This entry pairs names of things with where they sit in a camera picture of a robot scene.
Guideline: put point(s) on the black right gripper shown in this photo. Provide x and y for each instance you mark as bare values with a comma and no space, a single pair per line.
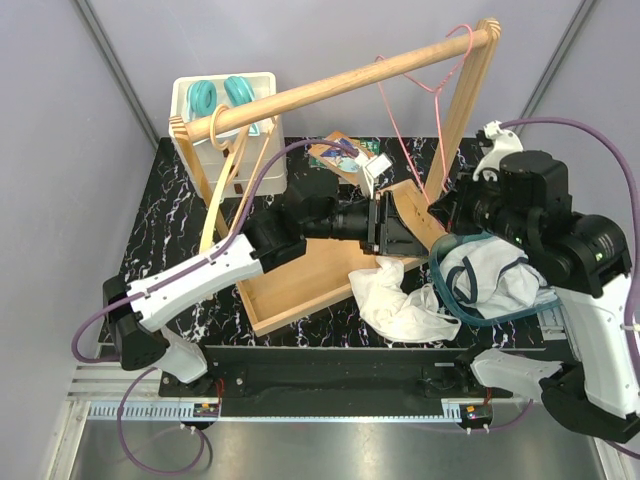
450,208

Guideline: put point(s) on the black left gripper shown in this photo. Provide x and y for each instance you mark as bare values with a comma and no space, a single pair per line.
397,240

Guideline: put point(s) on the white navy-trimmed tank top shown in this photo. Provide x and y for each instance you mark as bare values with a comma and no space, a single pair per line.
495,278

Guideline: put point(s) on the white camisole top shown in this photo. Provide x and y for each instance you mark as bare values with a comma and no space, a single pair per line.
395,315

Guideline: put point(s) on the pink wire hanger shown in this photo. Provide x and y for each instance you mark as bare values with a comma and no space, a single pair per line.
420,114

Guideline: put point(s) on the beige wooden hanger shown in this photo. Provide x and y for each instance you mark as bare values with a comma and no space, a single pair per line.
228,172

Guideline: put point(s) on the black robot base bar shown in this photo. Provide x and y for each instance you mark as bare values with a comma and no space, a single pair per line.
244,372

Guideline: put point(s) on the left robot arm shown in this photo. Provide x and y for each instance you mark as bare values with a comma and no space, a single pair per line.
138,312

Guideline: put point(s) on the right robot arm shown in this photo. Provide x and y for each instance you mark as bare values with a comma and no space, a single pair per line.
524,200

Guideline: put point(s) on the teal plastic bin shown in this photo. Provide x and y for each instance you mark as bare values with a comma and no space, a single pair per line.
465,314

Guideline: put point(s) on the stack of books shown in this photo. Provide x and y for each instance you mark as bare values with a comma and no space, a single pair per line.
336,160

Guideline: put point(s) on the white drawer unit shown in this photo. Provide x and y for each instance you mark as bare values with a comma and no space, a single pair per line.
194,99

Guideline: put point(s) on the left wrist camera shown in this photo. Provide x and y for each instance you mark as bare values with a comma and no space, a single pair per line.
369,169

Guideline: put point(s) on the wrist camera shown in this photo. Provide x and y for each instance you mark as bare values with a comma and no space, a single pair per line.
503,142
369,169

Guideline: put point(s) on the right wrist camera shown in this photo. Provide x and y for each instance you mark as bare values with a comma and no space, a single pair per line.
503,142

